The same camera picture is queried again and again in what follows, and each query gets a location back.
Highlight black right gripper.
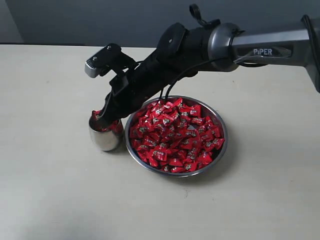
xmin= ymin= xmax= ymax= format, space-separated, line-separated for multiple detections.
xmin=98 ymin=23 xmax=198 ymax=125

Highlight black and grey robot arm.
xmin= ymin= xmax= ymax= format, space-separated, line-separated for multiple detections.
xmin=95 ymin=15 xmax=320 ymax=126

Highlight stainless steel cup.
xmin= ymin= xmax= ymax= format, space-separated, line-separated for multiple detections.
xmin=88 ymin=117 xmax=124 ymax=152

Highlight pile of red wrapped candies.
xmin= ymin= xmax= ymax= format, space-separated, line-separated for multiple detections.
xmin=128 ymin=97 xmax=225 ymax=174

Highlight round metal bowl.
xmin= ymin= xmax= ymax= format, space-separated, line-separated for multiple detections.
xmin=124 ymin=94 xmax=229 ymax=178

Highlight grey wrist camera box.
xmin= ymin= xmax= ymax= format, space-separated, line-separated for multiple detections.
xmin=84 ymin=43 xmax=123 ymax=79

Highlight black cable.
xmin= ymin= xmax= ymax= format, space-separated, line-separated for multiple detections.
xmin=158 ymin=3 xmax=263 ymax=105

